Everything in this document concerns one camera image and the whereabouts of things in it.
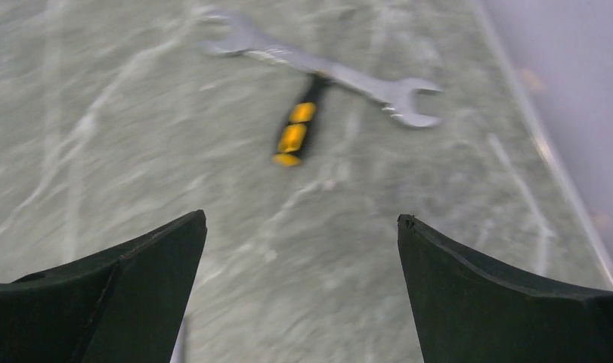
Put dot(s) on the yellow black screwdriver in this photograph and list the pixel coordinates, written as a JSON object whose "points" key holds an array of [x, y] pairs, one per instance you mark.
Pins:
{"points": [[300, 125]]}

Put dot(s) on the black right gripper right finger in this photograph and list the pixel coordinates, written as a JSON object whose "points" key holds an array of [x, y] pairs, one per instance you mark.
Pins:
{"points": [[470, 307]]}

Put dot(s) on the silver open end wrench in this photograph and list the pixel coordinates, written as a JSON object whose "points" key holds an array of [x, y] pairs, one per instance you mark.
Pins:
{"points": [[395, 97]]}

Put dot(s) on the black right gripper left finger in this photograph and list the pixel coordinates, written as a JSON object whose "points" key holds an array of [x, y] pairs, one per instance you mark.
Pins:
{"points": [[122, 304]]}

